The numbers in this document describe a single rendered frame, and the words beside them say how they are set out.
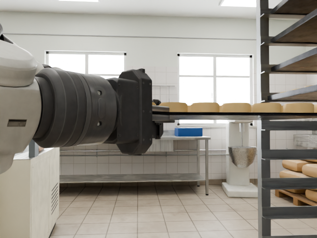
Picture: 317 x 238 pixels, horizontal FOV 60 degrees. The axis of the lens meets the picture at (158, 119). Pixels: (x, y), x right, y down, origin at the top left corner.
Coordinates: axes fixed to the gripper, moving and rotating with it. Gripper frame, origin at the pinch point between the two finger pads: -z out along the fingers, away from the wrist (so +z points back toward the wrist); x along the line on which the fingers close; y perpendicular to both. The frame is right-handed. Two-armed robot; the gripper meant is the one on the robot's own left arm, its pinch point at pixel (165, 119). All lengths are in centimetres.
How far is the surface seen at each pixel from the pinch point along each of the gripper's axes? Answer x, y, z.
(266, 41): 24.6, 23.1, -23.0
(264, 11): 34.2, 22.7, -22.5
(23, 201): -50, 9, 125
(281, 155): -11.7, 25.9, -26.0
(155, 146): -36, 249, 227
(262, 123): -1.7, 21.9, -21.9
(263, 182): -20.2, 21.7, -21.8
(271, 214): -30.1, 23.5, -23.7
